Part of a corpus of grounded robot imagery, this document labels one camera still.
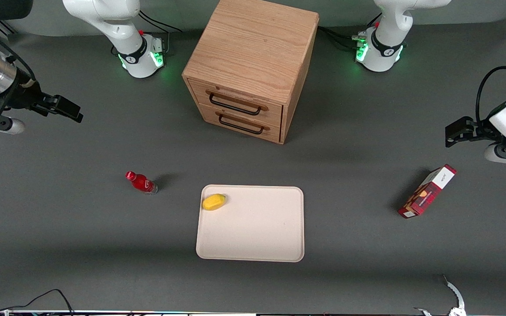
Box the black left wrist camera cable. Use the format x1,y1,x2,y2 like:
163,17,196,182
476,66,506,127

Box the black cable on table edge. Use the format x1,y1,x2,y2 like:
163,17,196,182
0,288,75,316

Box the yellow toy fruit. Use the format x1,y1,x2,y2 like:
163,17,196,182
202,193,228,212

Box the black metal drawer handle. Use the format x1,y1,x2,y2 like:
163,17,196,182
209,91,263,116
218,113,265,135

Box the white serrated plastic strip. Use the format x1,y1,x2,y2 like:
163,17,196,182
442,274,467,316

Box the red coke bottle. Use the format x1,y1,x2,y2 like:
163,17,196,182
125,171,159,195

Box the wooden drawer front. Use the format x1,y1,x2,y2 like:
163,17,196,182
197,103,282,144
188,79,284,128

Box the black arm base cables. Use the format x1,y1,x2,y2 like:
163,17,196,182
318,13,383,52
138,10,184,55

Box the beige plastic tray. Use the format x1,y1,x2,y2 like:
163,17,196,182
195,184,305,263

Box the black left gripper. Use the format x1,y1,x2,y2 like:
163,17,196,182
445,116,502,148

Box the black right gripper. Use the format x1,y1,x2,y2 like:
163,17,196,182
14,79,83,124

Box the black right arm base cables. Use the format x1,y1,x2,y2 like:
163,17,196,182
138,10,184,55

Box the wooden two-drawer cabinet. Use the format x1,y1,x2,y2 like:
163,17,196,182
182,0,320,145

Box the black left arm base cables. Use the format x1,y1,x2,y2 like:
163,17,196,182
318,13,383,52

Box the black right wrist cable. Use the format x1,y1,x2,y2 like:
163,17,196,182
0,20,38,86

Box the red plaid shortbread box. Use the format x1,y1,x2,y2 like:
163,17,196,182
397,164,458,219

